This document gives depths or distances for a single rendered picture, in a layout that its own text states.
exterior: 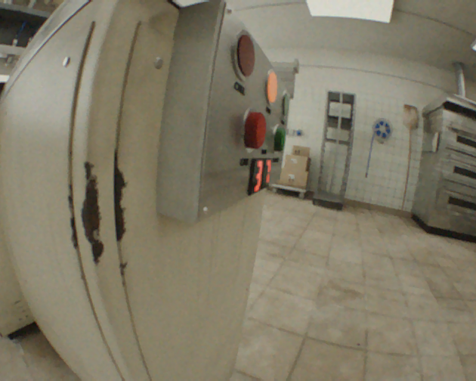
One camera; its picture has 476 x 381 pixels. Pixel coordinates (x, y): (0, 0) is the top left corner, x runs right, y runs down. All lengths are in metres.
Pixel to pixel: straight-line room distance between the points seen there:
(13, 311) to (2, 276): 0.15
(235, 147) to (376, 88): 4.31
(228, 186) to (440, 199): 3.40
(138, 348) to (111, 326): 0.04
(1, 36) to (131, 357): 0.92
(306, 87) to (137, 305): 4.38
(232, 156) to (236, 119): 0.03
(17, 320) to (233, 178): 0.95
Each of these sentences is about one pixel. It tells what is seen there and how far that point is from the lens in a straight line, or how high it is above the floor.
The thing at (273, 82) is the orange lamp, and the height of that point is 0.82.
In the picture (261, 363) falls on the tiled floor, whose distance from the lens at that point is 0.91.
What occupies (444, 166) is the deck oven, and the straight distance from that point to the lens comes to 3.48.
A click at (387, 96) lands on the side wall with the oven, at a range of 4.41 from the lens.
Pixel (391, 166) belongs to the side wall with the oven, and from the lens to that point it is 4.24.
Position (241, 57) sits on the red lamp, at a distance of 0.15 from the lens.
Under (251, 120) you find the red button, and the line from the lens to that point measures 0.16.
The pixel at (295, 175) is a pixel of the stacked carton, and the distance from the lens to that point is 3.77.
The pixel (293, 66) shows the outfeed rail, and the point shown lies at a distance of 0.38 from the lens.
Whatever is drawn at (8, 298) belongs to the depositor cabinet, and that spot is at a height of 0.23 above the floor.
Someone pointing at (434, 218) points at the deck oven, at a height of 0.25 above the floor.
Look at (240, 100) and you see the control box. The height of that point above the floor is 0.78.
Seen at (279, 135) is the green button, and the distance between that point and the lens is 0.26.
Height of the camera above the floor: 0.75
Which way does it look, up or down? 11 degrees down
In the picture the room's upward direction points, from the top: 6 degrees clockwise
